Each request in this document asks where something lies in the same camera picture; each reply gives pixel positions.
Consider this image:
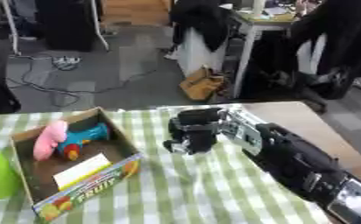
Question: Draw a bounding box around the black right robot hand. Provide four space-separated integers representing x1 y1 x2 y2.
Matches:
162 107 227 156

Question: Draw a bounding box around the printed cardboard box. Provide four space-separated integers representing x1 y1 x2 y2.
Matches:
9 106 144 224

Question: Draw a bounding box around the tan bag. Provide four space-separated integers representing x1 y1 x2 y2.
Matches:
179 66 227 102

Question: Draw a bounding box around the chair with black jacket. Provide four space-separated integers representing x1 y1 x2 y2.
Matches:
168 0 236 77

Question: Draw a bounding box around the blue toy drill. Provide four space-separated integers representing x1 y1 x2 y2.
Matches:
54 122 112 161

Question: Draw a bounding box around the white desk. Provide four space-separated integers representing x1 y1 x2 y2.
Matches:
230 3 299 99

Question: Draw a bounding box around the pink soft toy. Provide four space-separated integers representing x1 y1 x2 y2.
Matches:
32 120 70 162

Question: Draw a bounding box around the white power strip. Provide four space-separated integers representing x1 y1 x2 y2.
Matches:
52 55 82 71

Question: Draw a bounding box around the person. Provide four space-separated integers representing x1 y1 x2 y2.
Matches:
269 0 361 115

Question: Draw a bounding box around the black floor cable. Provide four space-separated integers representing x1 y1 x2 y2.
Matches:
5 53 159 108

